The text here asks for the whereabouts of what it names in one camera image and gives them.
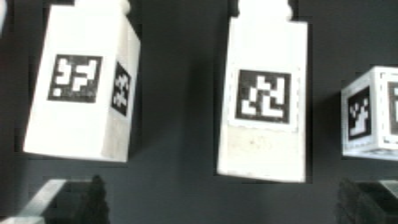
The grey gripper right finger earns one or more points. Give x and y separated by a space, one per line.
366 202

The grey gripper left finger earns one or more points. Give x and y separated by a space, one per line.
67 203

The white chair leg with tag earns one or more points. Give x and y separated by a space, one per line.
82 108
261 144

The white tagged cube nut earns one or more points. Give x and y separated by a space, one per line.
369 115

